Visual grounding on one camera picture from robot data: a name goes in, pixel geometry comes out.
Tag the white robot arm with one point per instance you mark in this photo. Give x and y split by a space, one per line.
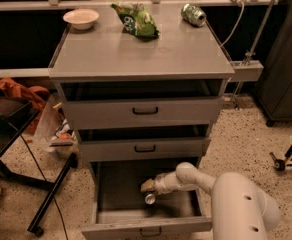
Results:
240 209

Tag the dark grey cabinet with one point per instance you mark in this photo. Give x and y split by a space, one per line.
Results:
273 90

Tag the grey bottom drawer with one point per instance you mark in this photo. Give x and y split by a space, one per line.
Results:
119 211

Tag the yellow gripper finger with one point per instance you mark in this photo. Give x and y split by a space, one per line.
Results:
147 186

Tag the green soda can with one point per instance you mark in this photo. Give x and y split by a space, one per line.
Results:
193 14

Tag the silver redbull can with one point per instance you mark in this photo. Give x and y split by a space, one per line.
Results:
149 198

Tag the orange cloth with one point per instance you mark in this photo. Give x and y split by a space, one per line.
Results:
37 95

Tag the white ceramic bowl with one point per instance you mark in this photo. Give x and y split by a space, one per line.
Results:
81 19

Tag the green chip bag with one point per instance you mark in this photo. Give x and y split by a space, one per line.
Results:
136 19

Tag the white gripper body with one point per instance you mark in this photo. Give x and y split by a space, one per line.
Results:
160 185

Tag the grey top drawer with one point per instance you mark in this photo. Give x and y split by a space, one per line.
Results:
106 105

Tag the clear plastic bag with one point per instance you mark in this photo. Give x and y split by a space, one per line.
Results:
53 133

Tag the grey drawer cabinet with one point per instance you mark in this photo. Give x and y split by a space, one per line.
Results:
107 53

